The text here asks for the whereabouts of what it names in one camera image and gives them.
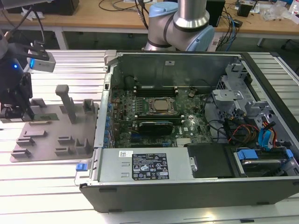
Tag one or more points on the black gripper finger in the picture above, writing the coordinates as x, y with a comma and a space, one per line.
23, 109
30, 112

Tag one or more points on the green RAM stick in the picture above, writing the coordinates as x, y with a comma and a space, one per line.
46, 117

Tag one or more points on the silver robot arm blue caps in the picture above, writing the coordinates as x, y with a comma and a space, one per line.
187, 21

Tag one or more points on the black RAM slot bank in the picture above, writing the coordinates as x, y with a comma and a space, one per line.
158, 117
155, 92

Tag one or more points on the grey parts rack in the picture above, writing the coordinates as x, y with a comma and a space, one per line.
53, 130

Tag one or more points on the crumpled white plastic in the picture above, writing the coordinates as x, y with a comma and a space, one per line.
37, 15

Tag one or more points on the blue case latch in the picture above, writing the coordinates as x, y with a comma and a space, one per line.
80, 167

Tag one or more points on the large black box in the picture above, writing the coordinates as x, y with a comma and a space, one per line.
56, 5

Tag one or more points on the wooden desk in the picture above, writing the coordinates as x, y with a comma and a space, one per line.
81, 21

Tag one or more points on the grey power supply unit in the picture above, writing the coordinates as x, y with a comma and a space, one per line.
109, 165

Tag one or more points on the white barcode sticker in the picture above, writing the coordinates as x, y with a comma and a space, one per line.
125, 154

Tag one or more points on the black graphics card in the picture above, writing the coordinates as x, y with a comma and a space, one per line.
155, 128

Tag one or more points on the silver CPU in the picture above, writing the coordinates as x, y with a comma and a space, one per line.
161, 104

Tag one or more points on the black power supply label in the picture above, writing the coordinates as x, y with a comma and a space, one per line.
150, 166

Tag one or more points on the small silver heat sink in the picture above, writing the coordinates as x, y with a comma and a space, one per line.
183, 142

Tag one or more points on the open black PC case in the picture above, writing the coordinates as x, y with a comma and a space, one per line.
163, 198

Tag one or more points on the round coin battery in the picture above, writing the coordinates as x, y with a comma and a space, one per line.
191, 94

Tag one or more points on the green motherboard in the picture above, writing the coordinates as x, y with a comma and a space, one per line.
198, 112

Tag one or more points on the black plastic shroud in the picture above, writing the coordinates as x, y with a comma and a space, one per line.
208, 161

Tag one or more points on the metal drive cage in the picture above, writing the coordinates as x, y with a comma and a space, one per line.
227, 93

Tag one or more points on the tall black box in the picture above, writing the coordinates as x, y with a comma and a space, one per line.
217, 11

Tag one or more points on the small black adapter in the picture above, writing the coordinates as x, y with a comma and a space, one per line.
238, 23

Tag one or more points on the hard disk blue carrier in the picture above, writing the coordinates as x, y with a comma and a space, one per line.
259, 163

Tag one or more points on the small black cube device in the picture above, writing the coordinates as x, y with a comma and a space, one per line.
244, 9

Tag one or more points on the clear plastic bags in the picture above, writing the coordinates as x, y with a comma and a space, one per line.
275, 11

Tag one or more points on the grey side wrist camera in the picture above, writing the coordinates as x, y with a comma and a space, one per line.
9, 114

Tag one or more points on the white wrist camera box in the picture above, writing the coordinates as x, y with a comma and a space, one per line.
43, 63

